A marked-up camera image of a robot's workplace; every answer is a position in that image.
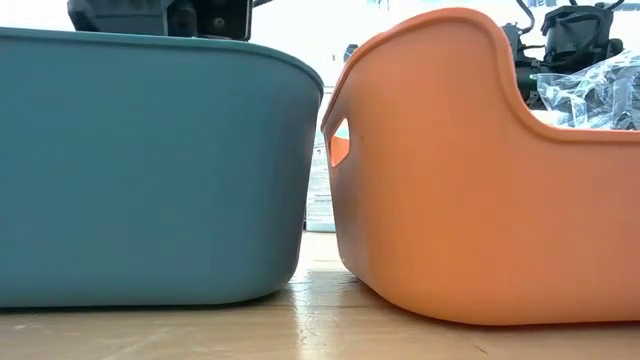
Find teal plastic bin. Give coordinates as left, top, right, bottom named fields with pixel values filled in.
left=0, top=26, right=326, bottom=309

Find bagged black hair ties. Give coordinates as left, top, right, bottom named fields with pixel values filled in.
left=536, top=48, right=640, bottom=132

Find orange plastic bin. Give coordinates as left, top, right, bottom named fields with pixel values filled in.
left=320, top=6, right=640, bottom=327

